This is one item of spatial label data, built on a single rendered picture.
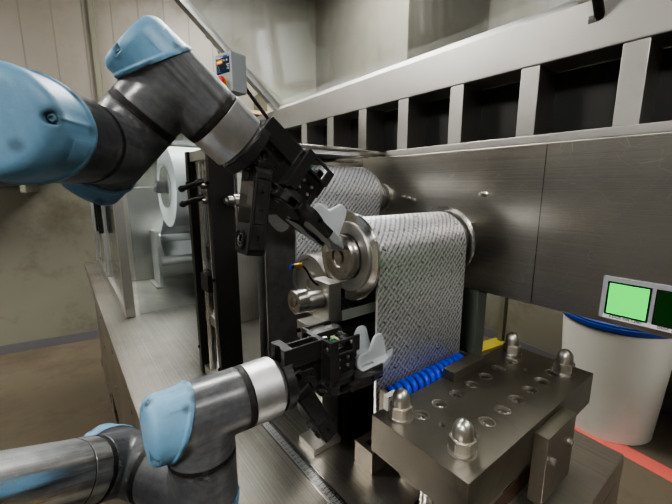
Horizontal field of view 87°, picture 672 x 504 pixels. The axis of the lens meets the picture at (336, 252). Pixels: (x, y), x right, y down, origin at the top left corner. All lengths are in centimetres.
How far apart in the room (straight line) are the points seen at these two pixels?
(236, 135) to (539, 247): 57
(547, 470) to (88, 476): 58
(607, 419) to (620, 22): 212
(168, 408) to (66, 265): 343
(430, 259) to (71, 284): 349
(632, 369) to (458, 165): 179
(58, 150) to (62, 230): 348
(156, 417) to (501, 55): 80
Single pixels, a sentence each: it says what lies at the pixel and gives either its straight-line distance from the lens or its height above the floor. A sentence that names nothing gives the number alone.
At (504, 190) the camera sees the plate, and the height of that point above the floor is 136.
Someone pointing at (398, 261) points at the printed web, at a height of 124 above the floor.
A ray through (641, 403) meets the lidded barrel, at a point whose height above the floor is 26.
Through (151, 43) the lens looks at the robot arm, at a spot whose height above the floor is 150.
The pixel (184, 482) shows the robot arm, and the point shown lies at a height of 105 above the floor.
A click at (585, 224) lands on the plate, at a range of 73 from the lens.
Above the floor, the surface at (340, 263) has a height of 124.
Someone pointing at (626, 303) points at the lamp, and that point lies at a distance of 73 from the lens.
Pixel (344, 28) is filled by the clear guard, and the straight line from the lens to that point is 107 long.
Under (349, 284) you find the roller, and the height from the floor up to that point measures 120.
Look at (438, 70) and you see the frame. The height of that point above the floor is 162.
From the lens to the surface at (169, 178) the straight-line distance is 145.
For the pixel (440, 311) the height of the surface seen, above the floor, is 113.
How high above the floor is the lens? 136
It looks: 10 degrees down
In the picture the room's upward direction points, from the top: straight up
